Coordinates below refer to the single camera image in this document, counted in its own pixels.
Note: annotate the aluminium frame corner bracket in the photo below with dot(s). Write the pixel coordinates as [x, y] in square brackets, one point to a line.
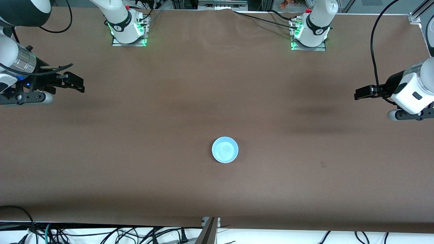
[415, 17]

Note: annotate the silver power strip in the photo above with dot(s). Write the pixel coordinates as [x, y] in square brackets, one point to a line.
[222, 4]

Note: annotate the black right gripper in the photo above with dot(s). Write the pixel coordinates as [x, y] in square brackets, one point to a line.
[42, 79]

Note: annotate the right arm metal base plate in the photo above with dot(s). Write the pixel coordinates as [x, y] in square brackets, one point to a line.
[129, 44]

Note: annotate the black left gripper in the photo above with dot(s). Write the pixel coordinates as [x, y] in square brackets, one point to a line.
[393, 82]

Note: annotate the orange plastic item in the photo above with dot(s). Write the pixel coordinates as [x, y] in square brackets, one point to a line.
[284, 3]

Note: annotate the black frame post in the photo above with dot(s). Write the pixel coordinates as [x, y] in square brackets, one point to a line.
[267, 4]

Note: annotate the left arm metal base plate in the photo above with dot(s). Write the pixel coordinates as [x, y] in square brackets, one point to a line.
[308, 49]

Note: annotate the brown table cover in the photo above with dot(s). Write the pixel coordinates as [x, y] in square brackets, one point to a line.
[217, 84]

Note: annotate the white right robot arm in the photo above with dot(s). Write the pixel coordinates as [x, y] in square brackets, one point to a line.
[118, 20]

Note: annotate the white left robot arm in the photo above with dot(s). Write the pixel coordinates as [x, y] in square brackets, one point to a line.
[317, 23]

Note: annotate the grey aluminium profile beam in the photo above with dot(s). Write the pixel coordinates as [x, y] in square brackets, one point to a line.
[208, 234]

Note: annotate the blue bowl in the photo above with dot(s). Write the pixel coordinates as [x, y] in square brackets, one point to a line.
[225, 150]

